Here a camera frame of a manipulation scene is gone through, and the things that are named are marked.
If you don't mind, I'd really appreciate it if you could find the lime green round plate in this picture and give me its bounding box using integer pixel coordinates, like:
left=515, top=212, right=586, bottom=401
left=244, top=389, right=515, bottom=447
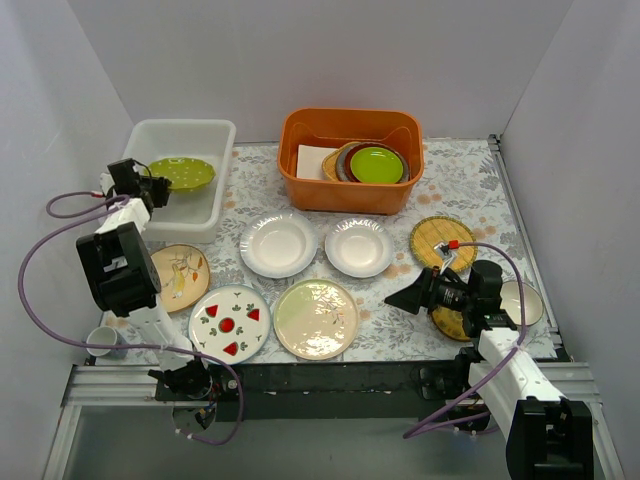
left=349, top=146, right=404, bottom=184

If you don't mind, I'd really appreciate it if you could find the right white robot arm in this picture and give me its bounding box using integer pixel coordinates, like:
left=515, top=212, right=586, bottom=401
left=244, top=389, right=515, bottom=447
left=384, top=260, right=594, bottom=479

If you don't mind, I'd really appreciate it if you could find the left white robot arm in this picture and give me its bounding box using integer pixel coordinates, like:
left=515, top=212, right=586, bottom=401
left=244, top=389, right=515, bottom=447
left=76, top=158, right=213, bottom=400

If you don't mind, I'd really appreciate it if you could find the tan bird pattern plate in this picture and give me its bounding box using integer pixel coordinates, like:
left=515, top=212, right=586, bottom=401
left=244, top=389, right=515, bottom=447
left=151, top=244, right=210, bottom=313

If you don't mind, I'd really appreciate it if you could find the green polka dot plate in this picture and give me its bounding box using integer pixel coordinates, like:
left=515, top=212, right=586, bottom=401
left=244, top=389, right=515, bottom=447
left=149, top=157, right=216, bottom=193

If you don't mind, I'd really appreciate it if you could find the pale green cream plate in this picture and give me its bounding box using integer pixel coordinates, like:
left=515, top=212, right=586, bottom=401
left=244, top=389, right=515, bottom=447
left=273, top=279, right=360, bottom=361

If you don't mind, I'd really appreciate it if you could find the white ceramic cup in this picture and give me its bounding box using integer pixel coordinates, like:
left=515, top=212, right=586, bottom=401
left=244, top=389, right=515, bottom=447
left=86, top=326, right=127, bottom=360

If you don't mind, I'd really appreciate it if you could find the small white paper plate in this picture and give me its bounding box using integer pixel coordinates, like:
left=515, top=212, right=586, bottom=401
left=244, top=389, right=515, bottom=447
left=324, top=218, right=394, bottom=278

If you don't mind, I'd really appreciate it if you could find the white watermelon pattern plate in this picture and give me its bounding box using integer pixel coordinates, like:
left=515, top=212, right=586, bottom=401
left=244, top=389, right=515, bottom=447
left=188, top=284, right=272, bottom=365

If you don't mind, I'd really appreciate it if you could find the black aluminium base frame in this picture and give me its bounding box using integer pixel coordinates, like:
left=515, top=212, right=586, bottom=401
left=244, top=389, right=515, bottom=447
left=59, top=344, right=601, bottom=424

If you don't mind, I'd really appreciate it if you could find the dark red plate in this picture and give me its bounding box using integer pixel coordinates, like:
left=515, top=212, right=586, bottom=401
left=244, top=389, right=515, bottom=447
left=346, top=142, right=409, bottom=184

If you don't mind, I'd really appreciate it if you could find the yellow brown ornate plate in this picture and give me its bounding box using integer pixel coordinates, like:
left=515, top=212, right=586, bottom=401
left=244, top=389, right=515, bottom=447
left=430, top=307, right=470, bottom=342

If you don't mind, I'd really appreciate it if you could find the small woven bamboo tray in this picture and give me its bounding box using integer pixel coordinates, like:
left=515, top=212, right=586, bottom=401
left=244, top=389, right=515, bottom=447
left=322, top=142, right=357, bottom=182

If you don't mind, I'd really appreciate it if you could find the orange plastic bin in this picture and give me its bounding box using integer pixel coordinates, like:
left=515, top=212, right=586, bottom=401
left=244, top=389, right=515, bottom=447
left=277, top=108, right=425, bottom=215

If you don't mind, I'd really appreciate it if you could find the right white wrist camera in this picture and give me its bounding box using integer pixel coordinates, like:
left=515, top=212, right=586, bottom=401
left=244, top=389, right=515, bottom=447
left=434, top=240, right=459, bottom=272

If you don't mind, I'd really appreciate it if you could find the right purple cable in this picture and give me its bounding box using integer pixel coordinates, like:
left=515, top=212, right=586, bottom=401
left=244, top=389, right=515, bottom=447
left=402, top=241, right=530, bottom=440

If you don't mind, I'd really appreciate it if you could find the white bowl teal rim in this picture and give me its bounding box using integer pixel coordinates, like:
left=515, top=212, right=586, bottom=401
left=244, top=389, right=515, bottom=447
left=501, top=280, right=544, bottom=326

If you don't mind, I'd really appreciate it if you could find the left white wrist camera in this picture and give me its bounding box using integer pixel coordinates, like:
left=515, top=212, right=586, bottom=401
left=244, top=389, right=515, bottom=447
left=99, top=172, right=114, bottom=198

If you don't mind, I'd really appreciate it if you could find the round woven bamboo mat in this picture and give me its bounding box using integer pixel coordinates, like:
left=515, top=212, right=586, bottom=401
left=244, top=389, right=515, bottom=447
left=409, top=216, right=476, bottom=267

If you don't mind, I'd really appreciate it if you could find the large white paper plate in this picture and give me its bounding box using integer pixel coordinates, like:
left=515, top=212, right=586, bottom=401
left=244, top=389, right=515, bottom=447
left=239, top=211, right=318, bottom=279

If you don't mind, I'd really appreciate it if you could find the floral pattern table mat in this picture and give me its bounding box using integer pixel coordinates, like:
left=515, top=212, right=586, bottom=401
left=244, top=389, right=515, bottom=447
left=184, top=140, right=539, bottom=362

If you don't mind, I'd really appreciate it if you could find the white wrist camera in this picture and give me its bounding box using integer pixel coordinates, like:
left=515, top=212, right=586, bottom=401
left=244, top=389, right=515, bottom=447
left=99, top=172, right=114, bottom=198
left=434, top=240, right=459, bottom=272

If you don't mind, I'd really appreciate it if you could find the white plastic bin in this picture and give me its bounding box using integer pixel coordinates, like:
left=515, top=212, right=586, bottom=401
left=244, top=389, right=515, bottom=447
left=123, top=119, right=236, bottom=243

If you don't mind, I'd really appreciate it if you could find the white paper sheet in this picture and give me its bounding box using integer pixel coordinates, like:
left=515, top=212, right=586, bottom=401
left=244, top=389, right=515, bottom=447
left=296, top=145, right=336, bottom=180

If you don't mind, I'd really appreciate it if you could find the grey speckled plate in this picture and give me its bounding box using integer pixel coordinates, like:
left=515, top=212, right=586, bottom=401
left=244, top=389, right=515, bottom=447
left=335, top=142, right=358, bottom=182

